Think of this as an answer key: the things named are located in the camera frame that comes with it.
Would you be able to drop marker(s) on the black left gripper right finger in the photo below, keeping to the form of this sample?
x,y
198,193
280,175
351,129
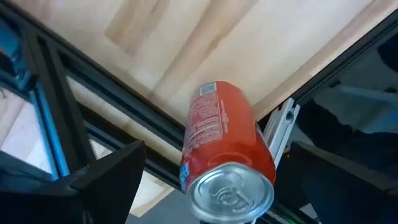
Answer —
x,y
348,196

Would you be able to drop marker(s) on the red Fanta soda can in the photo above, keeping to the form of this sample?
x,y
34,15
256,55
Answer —
x,y
224,140

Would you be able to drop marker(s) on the silver aluminium bracket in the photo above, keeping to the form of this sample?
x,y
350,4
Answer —
x,y
281,130

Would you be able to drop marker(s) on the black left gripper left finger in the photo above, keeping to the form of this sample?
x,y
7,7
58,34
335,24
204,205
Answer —
x,y
93,199

